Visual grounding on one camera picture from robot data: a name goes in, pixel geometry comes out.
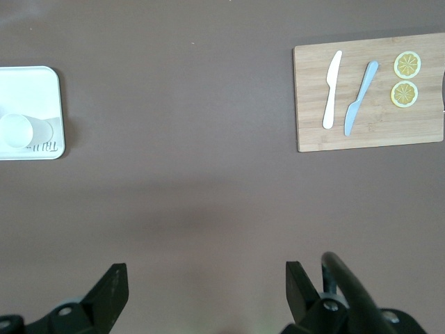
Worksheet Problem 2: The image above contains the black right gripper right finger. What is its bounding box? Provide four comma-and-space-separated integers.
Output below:
283, 260, 349, 334

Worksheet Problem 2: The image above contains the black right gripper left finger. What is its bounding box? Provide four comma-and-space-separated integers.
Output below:
47, 263, 130, 334

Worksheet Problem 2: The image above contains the white plastic cup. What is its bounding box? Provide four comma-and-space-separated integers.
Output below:
0, 113, 54, 150

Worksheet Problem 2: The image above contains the bamboo cutting board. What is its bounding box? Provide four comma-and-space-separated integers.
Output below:
293, 32, 445, 153

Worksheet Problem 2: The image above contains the grey plastic knife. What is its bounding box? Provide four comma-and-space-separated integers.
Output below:
343, 61, 380, 137

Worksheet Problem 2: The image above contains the white plastic knife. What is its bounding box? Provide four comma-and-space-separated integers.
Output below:
322, 50, 343, 130

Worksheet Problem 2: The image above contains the cream tray with bear print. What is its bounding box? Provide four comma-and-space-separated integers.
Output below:
0, 65, 66, 161

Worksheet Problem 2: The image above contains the yellow lemon slice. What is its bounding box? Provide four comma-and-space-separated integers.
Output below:
393, 51, 422, 80
390, 80, 419, 109

